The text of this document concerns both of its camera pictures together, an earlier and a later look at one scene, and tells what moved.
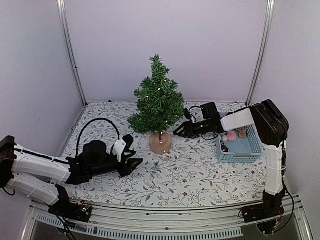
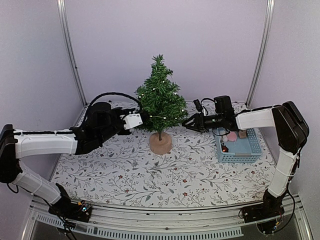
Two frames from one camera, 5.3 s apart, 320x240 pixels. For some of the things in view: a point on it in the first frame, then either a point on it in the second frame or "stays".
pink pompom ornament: (232, 136) stays
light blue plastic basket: (247, 150) stays
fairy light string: (167, 121) → (161, 117)
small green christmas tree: (160, 107) stays
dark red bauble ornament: (225, 149) stays
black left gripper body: (121, 171) → (118, 110)
